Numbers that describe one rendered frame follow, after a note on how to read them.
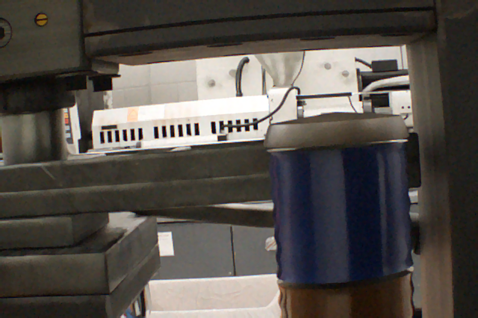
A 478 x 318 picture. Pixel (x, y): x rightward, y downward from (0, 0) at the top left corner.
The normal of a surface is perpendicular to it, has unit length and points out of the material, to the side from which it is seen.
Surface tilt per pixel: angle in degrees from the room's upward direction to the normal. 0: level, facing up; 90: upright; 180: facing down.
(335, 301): 76
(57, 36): 90
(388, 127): 72
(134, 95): 90
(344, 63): 90
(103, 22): 90
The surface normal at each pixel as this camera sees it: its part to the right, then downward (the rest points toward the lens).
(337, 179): -0.10, 0.30
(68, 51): -0.05, 0.06
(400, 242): 0.67, -0.26
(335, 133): -0.15, -0.26
